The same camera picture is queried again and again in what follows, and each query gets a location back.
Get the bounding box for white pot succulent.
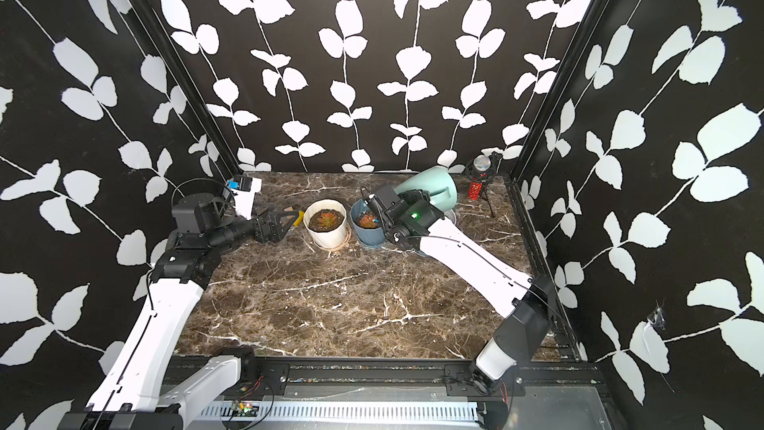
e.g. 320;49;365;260
304;199;348;232

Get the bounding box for mint green watering can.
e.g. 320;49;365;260
394;165;458;212

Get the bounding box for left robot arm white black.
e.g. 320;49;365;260
59;193;300;429

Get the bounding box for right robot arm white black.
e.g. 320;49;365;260
361;185;557;395

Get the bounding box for blue pot middle succulent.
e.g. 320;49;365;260
350;199;386;248

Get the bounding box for yellow block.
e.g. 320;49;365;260
292;211;304;227

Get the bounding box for woven coaster under left pot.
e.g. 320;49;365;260
308;228;351;252

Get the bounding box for red glitter microphone on stand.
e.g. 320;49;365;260
464;151;503;218

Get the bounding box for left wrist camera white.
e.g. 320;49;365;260
226;175;262;220

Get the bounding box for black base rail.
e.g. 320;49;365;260
224;358;605;399

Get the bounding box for small circuit board with wires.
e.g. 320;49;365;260
221;400;262;420

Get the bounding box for white slotted cable duct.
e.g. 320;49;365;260
195;401;481;425

